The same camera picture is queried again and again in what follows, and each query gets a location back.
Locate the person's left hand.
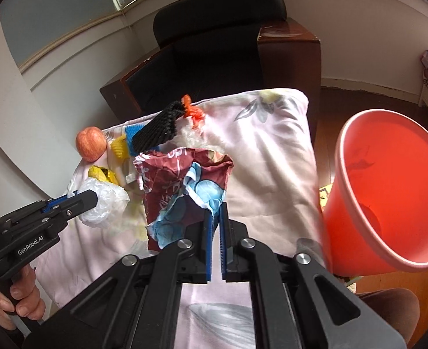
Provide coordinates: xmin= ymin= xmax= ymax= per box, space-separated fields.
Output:
xmin=0 ymin=263 xmax=46 ymax=331

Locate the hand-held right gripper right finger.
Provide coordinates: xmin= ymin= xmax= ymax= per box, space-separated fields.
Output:
xmin=219 ymin=203 xmax=407 ymax=349

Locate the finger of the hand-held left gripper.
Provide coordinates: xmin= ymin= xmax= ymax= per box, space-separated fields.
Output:
xmin=6 ymin=190 xmax=99 ymax=234
xmin=17 ymin=193 xmax=81 ymax=219

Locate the blue foam net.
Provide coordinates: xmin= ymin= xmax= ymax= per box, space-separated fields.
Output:
xmin=125 ymin=125 xmax=160 ymax=153

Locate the white plastic bag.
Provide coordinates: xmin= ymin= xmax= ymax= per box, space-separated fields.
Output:
xmin=66 ymin=178 xmax=130 ymax=228

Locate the yellow foam net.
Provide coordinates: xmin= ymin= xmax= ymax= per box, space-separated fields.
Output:
xmin=111 ymin=134 xmax=132 ymax=159

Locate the maroon snack bag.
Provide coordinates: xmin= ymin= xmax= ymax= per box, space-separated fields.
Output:
xmin=133 ymin=148 xmax=234 ymax=253

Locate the black leather wooden armchair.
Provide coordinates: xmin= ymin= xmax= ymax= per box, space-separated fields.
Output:
xmin=99 ymin=0 xmax=322 ymax=146

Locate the black foam net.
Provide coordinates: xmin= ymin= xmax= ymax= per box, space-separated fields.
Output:
xmin=129 ymin=100 xmax=185 ymax=153

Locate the red apple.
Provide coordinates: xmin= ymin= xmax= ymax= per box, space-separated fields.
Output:
xmin=76 ymin=126 xmax=107 ymax=162

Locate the orange plastic bag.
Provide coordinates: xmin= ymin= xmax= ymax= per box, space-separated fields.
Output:
xmin=180 ymin=95 xmax=205 ymax=129

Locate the pink floral cloth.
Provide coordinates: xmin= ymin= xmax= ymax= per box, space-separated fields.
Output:
xmin=35 ymin=87 xmax=333 ymax=349

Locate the person's leg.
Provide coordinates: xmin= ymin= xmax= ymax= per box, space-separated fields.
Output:
xmin=356 ymin=287 xmax=420 ymax=349

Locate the red plastic bucket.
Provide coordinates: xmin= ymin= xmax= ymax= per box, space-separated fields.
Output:
xmin=321 ymin=108 xmax=428 ymax=277

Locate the white foam net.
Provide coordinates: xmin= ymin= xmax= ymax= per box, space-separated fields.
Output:
xmin=177 ymin=124 xmax=214 ymax=151

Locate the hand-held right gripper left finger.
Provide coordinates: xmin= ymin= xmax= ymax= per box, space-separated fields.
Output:
xmin=22 ymin=214 xmax=214 ymax=349

